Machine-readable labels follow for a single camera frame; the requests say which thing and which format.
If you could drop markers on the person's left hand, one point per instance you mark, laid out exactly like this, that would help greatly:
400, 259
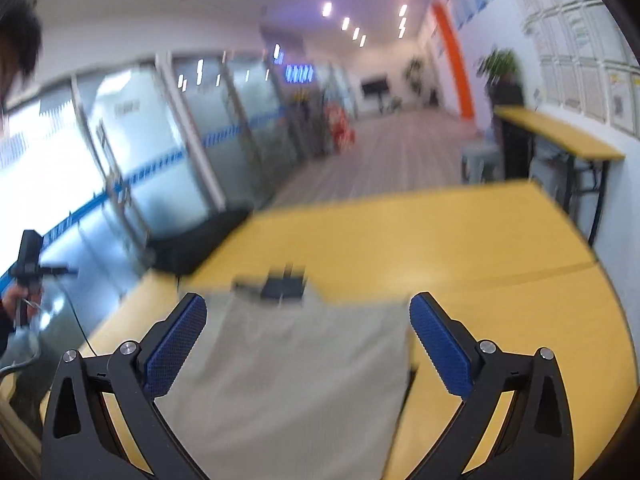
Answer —
14, 301

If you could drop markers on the beige grey garment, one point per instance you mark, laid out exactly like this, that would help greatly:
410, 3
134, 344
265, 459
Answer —
280, 385

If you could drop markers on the grey stool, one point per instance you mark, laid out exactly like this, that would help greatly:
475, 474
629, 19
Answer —
479, 160

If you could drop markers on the person's head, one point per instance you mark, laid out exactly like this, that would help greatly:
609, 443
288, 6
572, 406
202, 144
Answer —
19, 50

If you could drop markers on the glass door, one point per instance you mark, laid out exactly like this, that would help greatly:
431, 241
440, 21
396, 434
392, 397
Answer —
135, 155

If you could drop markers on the narrow yellow side table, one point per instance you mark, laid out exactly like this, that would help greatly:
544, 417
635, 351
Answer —
555, 132

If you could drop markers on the small potted plant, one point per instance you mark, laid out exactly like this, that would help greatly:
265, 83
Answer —
415, 74

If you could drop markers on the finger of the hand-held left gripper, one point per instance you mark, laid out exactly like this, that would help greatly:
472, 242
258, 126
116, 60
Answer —
59, 270

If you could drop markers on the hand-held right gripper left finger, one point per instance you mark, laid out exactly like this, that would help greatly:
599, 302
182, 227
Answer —
177, 345

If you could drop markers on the red floor stand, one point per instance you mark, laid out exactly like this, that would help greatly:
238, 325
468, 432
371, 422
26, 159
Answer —
340, 122

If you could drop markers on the wall of framed notices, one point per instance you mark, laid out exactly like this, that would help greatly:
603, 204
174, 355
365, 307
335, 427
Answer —
580, 45

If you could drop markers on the small black object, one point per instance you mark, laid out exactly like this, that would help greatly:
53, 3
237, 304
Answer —
282, 285

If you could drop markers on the large potted plant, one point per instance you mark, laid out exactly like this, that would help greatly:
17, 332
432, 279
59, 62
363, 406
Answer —
505, 80

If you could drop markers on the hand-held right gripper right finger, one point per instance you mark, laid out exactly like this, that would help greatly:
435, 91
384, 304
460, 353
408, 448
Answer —
442, 345

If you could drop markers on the black wall screen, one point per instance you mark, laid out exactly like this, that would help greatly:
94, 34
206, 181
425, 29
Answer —
375, 87

